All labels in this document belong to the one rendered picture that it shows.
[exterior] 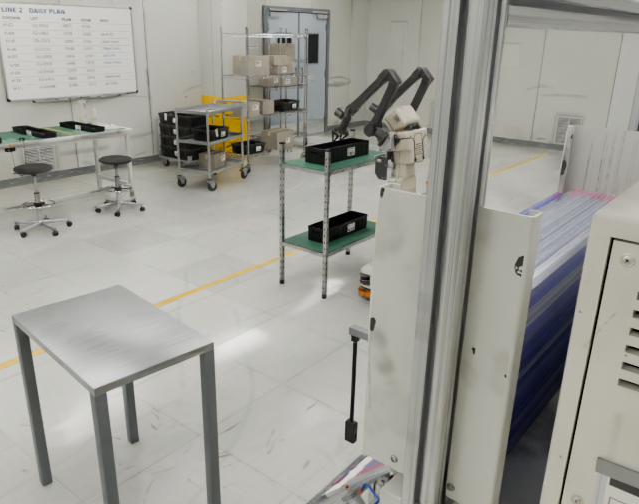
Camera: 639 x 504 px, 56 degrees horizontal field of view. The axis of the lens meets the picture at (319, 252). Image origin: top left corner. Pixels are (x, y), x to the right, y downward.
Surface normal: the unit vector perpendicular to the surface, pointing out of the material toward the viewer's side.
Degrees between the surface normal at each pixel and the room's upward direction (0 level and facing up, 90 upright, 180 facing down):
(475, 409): 90
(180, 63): 90
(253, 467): 0
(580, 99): 90
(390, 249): 90
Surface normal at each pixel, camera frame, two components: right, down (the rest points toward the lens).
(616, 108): -0.62, 0.25
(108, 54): 0.78, 0.23
